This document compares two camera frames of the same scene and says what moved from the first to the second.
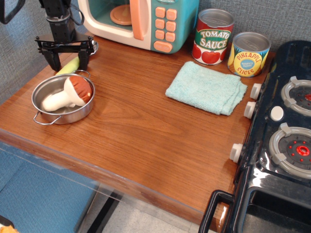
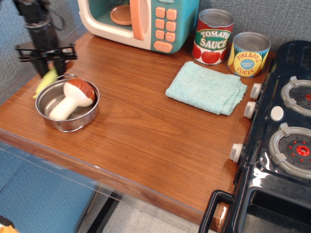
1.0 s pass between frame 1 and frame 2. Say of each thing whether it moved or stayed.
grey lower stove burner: stayed
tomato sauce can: stayed
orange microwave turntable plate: stayed
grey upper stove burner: stayed
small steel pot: moved
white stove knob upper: stayed
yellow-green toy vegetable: moved
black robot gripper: moved
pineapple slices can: stayed
